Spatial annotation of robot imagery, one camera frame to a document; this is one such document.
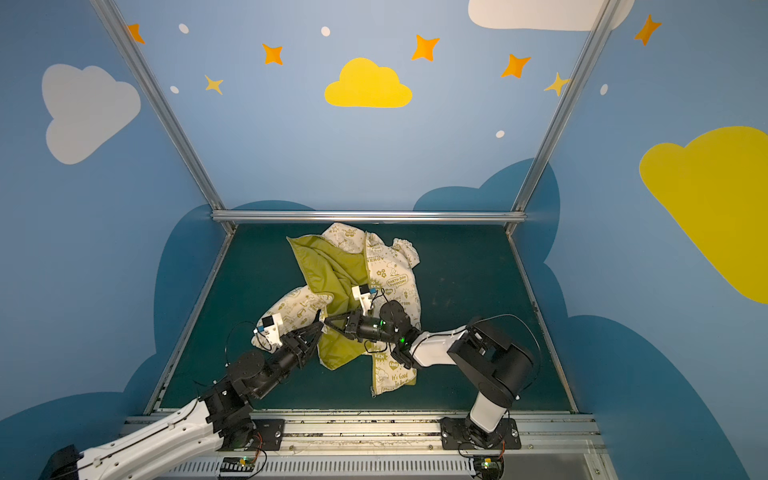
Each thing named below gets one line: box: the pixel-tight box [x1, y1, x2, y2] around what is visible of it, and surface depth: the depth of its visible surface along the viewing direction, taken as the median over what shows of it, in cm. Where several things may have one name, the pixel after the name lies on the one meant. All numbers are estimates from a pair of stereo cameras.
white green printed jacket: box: [252, 222, 421, 396], surface depth 96 cm
